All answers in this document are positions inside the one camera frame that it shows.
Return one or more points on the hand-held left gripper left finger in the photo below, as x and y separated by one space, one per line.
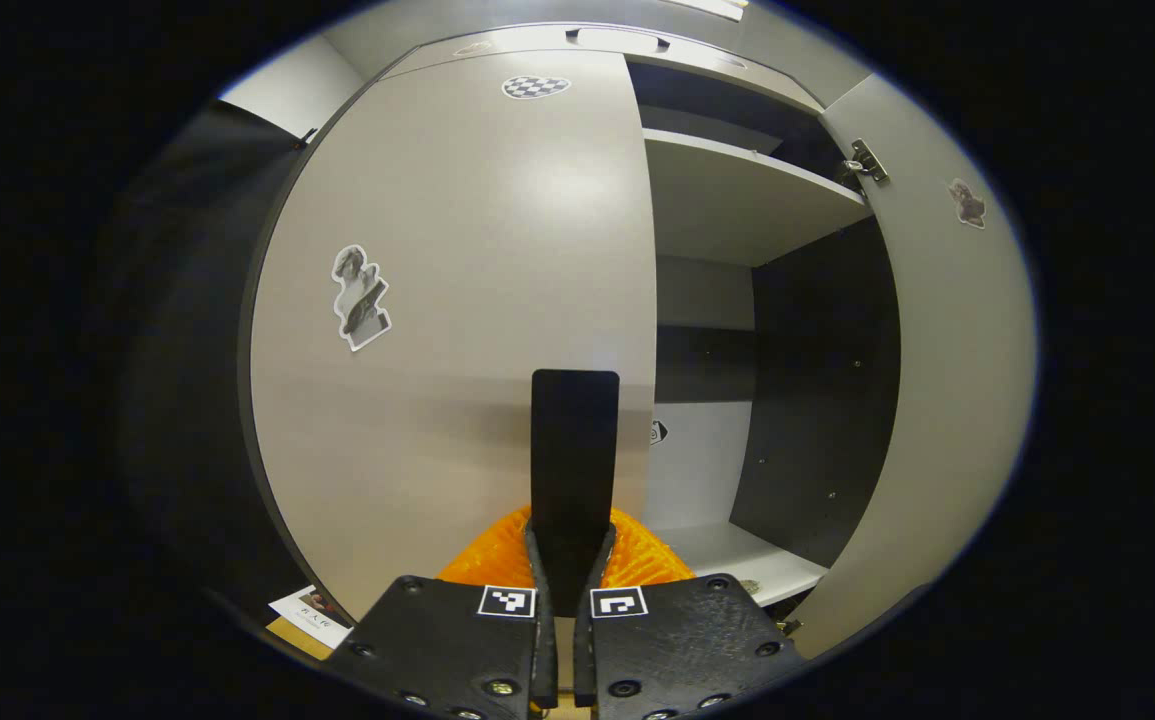
437 650

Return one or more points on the long ceiling light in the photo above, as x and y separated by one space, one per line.
712 7

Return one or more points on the metal door hinge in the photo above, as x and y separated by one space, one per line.
867 162

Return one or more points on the white paper card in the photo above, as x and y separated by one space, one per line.
309 615

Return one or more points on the beige cabinet shelf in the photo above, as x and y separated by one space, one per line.
747 560
737 195

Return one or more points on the beige shoe cabinet door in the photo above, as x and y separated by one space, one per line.
497 250
957 400

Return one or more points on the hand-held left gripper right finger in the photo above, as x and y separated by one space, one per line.
697 650

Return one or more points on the black backdrop cloth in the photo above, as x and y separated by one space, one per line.
187 380

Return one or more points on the beige double-door shoe cabinet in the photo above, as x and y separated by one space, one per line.
817 400

